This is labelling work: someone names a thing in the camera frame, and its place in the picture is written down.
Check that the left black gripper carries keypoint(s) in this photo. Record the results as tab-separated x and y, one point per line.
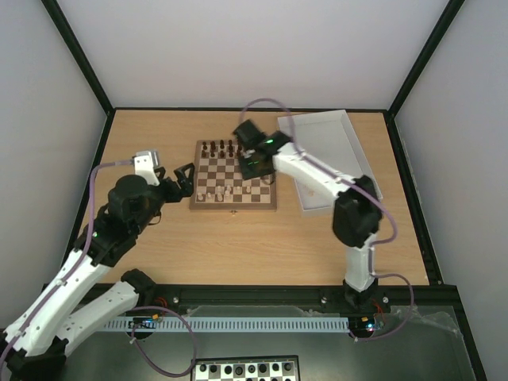
187	187

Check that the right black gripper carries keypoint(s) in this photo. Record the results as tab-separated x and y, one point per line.
251	169

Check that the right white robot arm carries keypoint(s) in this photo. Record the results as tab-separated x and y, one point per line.
356	211

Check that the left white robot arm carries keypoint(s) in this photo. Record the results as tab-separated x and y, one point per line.
37	344

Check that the wooden chess board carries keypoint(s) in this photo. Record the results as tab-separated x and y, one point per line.
216	164

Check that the printed checker calibration board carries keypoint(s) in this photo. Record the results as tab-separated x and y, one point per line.
259	368

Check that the white cardboard box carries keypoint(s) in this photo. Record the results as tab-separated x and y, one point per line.
329	137

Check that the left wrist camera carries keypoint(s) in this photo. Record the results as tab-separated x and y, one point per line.
146	162

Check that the light blue cable duct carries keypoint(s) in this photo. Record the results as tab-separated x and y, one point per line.
230	325

